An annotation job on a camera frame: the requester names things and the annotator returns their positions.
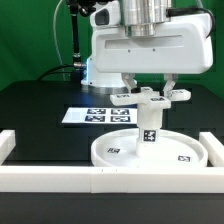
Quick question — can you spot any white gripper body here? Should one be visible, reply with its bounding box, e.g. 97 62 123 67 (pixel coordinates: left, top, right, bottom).
91 14 213 74

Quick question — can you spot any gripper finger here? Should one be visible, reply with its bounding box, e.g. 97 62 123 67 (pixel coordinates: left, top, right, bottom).
163 73 178 98
121 73 140 93

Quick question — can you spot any white cross-shaped table base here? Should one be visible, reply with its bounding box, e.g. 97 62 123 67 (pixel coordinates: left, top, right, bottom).
110 87 191 110

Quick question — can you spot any white round table top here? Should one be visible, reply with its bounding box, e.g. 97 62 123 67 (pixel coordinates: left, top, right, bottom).
91 128 208 168

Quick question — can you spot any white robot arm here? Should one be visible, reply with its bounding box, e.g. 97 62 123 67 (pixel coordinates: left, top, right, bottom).
81 0 215 94

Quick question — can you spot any white marker sheet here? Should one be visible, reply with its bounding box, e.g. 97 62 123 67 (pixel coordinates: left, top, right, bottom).
62 107 137 124

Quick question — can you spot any white right fence bar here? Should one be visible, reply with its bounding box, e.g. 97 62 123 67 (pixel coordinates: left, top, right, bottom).
199 132 224 167

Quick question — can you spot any white fence bar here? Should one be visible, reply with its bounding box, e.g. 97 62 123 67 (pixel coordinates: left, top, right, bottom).
199 132 224 167
0 130 16 166
0 166 224 193

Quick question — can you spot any white left fence bar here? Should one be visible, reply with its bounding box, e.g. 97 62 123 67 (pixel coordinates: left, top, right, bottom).
0 130 16 166

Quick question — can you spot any white front fence bar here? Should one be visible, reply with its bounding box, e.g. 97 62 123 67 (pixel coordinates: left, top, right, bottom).
0 166 224 193

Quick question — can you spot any black cable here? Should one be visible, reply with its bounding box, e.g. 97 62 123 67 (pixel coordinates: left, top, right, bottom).
35 64 84 82

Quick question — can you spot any black camera pole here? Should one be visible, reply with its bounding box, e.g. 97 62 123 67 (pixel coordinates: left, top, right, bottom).
66 0 96 70

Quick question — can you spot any grey cable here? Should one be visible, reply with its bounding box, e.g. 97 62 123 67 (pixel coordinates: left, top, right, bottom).
52 0 68 81

